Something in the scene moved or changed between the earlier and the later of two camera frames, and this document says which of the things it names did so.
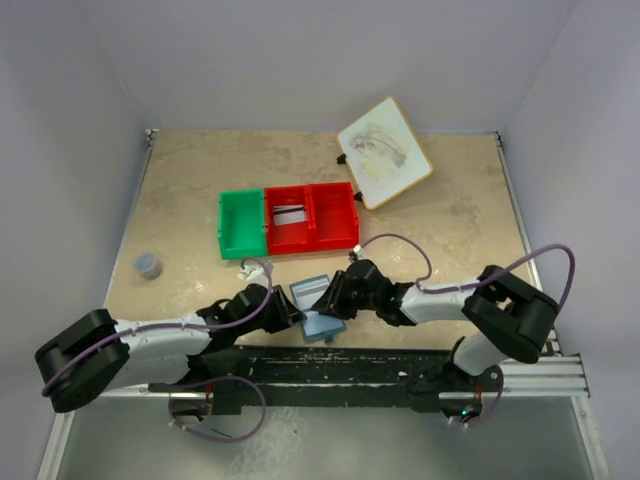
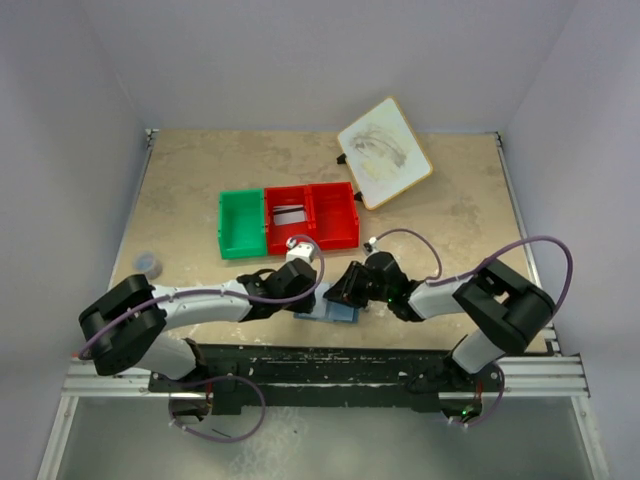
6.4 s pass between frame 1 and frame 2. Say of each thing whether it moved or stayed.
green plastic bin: stayed
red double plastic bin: stayed
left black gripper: moved
